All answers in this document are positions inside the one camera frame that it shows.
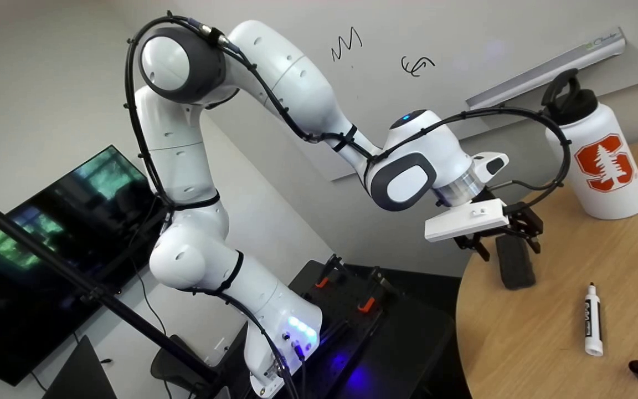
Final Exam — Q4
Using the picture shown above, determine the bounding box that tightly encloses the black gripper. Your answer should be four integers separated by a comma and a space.
453, 186, 546, 263

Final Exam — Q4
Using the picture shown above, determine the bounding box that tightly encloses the black whiteboard duster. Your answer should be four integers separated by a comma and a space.
493, 232, 540, 292

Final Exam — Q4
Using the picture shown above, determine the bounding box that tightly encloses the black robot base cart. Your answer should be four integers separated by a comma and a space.
281, 253, 459, 399

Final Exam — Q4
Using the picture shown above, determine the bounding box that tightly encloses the white black whiteboard marker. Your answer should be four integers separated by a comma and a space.
583, 280, 606, 359

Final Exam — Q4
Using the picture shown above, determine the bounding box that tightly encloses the white bottle with orange logo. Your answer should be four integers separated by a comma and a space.
538, 69, 638, 221

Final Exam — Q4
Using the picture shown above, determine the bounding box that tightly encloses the aluminium whiteboard tray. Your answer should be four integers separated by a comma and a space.
462, 26, 629, 111

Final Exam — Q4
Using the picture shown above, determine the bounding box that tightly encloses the white whiteboard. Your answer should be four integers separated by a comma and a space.
171, 0, 638, 184

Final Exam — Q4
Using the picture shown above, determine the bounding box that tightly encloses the black slanted metal pole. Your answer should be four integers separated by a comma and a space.
0, 201, 216, 394

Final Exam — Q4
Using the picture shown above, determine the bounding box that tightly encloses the dark grey stand foot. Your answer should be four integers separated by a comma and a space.
39, 335, 116, 399

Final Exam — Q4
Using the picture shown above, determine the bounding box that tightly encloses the black flat screen monitor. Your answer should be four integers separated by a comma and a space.
0, 143, 171, 387

